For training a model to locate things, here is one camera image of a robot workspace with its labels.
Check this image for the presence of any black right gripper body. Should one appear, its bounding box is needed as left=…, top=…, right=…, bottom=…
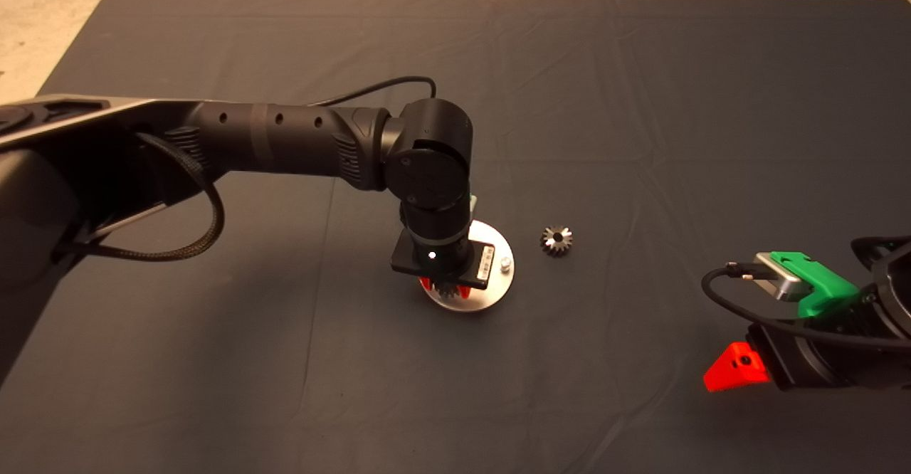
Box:
left=746, top=320, right=819, bottom=391

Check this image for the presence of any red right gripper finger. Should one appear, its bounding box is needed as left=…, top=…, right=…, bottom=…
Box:
left=703, top=340, right=771, bottom=391

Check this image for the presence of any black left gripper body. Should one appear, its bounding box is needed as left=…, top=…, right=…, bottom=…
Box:
left=390, top=229, right=496, bottom=290

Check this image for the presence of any round metal carrier plate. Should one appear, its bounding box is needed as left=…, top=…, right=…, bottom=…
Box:
left=420, top=219, right=515, bottom=314

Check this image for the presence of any dark grey table cloth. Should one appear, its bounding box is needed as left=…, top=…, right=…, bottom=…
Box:
left=0, top=0, right=911, bottom=474

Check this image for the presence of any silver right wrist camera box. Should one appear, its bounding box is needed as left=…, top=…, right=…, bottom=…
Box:
left=754, top=251, right=812, bottom=300

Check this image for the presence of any green right camera mount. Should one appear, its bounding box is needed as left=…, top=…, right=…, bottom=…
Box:
left=771, top=248, right=860, bottom=317

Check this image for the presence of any thin black right camera cable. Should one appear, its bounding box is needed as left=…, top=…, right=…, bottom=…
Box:
left=701, top=260, right=911, bottom=350

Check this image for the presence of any thin black camera cable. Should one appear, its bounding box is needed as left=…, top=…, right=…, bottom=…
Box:
left=310, top=75, right=437, bottom=108
left=701, top=260, right=911, bottom=350

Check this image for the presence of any thin black left camera cable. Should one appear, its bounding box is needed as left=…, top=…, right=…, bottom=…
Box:
left=310, top=75, right=437, bottom=108

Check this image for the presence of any black braided cable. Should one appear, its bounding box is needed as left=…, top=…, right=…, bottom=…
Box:
left=60, top=132, right=226, bottom=262

